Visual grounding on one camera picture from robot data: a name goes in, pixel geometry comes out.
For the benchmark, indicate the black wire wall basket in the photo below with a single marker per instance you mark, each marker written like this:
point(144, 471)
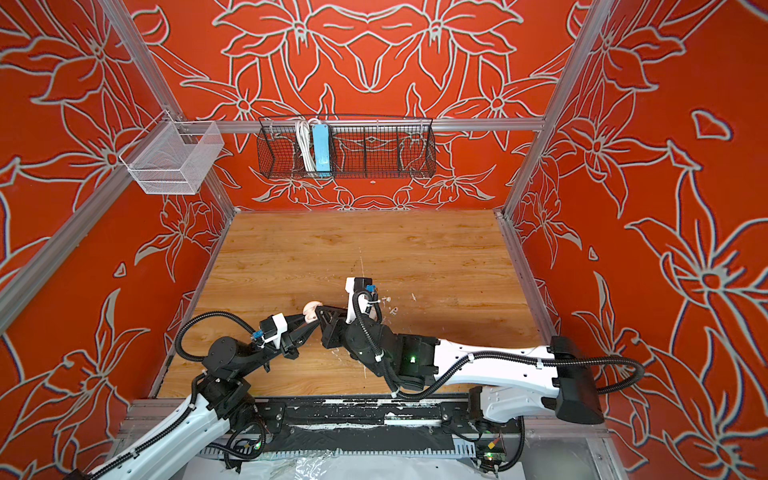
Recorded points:
point(361, 147)

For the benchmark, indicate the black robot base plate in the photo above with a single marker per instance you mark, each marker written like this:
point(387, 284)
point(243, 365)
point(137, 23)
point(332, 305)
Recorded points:
point(375, 423)

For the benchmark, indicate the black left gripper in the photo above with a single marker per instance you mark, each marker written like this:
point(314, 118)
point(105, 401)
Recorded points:
point(291, 342)

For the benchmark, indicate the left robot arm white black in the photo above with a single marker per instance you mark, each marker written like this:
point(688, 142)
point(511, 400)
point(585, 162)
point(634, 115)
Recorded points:
point(219, 412)

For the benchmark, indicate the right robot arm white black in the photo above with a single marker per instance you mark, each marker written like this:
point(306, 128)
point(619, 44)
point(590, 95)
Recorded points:
point(506, 384)

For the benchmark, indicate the small circuit board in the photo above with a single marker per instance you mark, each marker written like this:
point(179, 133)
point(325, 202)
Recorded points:
point(491, 457)

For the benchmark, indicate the aluminium frame rail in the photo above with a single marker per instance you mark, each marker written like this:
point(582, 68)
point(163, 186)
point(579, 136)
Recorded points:
point(544, 129)

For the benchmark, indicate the light blue box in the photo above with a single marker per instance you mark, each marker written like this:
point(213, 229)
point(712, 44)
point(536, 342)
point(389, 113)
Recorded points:
point(321, 144)

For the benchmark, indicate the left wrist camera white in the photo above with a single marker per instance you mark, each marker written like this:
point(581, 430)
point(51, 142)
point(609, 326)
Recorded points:
point(270, 331)

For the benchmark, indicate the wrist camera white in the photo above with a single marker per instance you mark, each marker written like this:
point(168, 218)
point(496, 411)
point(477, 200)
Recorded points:
point(357, 284)
point(270, 331)

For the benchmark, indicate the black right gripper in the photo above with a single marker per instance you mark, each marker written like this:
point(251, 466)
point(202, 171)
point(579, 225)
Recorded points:
point(335, 329)

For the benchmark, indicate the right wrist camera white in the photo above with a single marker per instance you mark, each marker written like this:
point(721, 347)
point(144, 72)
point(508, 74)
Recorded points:
point(357, 284)

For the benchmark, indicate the white wire mesh basket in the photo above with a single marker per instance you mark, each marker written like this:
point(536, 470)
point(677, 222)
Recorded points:
point(167, 161)

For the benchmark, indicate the grey slotted cable duct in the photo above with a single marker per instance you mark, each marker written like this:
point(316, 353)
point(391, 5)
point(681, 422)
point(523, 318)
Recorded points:
point(460, 450)

